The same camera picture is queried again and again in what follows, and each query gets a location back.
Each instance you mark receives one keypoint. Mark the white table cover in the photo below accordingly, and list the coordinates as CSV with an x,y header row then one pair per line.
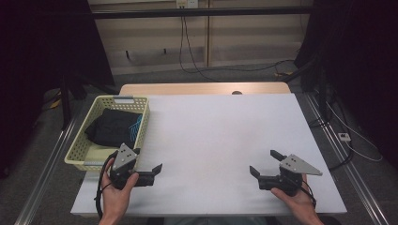
x,y
212,140

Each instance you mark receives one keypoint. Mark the black shorts with blue print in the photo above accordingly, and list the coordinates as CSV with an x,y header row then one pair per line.
x,y
109,128

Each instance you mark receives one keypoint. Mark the black curtain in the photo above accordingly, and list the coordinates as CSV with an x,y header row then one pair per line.
x,y
353,47
47,47

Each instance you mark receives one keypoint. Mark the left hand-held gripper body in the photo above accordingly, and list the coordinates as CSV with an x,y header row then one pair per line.
x,y
123,159

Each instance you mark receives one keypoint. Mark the black horizontal metal bar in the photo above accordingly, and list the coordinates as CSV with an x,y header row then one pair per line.
x,y
203,12

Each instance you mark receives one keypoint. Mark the white power plug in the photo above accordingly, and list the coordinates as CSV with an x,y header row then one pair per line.
x,y
344,137

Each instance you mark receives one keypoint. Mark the person's right hand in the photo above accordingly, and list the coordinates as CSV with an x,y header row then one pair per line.
x,y
300,203

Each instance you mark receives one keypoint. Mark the white wall socket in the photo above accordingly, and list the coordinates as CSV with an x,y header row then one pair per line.
x,y
187,3

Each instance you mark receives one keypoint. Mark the person's left hand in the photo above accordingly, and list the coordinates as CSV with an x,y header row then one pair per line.
x,y
114,200

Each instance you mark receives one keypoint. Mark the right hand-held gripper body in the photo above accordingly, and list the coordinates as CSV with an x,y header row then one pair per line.
x,y
294,175

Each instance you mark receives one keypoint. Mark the black metal stand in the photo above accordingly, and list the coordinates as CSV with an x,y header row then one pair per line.
x,y
65,103

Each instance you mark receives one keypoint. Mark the aluminium floor rail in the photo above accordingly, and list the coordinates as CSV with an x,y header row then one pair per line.
x,y
347,156
47,168

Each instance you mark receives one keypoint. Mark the pale yellow perforated plastic basket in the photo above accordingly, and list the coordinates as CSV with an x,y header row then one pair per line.
x,y
78,153

